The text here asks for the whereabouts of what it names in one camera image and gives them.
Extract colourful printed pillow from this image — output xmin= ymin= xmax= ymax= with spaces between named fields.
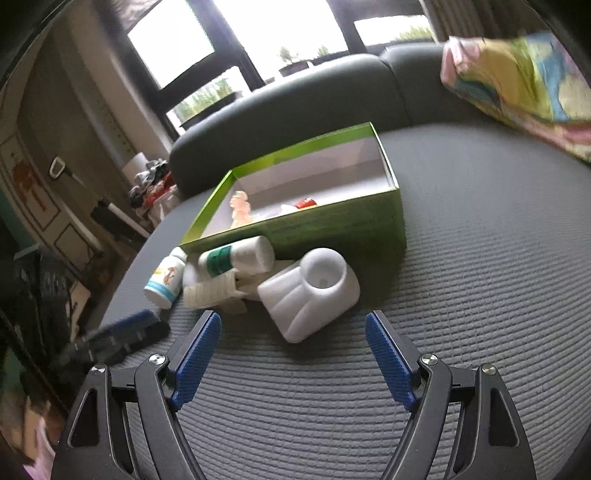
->
xmin=440 ymin=31 xmax=591 ymax=162

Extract white plastic holder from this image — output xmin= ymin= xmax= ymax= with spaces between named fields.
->
xmin=257 ymin=248 xmax=361 ymax=344

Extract white paper roll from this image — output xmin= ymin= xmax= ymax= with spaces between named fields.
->
xmin=122 ymin=151 xmax=148 ymax=178

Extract potted plants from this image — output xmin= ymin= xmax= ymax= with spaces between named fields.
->
xmin=277 ymin=46 xmax=333 ymax=77

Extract grey sofa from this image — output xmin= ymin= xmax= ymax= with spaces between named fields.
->
xmin=88 ymin=41 xmax=591 ymax=480

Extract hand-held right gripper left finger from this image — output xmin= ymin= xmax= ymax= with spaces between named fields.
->
xmin=51 ymin=309 xmax=222 ymax=480

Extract black framed window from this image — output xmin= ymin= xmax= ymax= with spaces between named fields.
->
xmin=124 ymin=0 xmax=437 ymax=134

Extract green cardboard box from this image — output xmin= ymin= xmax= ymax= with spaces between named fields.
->
xmin=180 ymin=122 xmax=408 ymax=264

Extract white bottle cartoon label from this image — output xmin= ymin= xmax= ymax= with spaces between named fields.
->
xmin=143 ymin=247 xmax=188 ymax=309

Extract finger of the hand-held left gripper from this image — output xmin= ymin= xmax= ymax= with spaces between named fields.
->
xmin=92 ymin=310 xmax=160 ymax=340
xmin=60 ymin=322 xmax=171 ymax=370

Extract pile of clothes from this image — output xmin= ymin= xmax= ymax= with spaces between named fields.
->
xmin=128 ymin=159 xmax=181 ymax=227

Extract white ribbed plastic piece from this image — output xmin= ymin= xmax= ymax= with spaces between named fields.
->
xmin=183 ymin=271 xmax=247 ymax=317

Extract long green planter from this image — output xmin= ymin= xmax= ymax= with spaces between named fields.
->
xmin=175 ymin=78 xmax=241 ymax=130

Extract wall poster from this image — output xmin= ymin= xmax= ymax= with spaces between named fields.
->
xmin=0 ymin=138 xmax=61 ymax=232

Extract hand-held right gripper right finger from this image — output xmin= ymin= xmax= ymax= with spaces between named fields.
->
xmin=365 ymin=310 xmax=539 ymax=480

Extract white bottle green label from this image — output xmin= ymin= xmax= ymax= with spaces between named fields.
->
xmin=198 ymin=235 xmax=275 ymax=279

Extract dark flat board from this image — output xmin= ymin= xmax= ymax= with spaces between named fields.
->
xmin=90 ymin=199 xmax=148 ymax=241

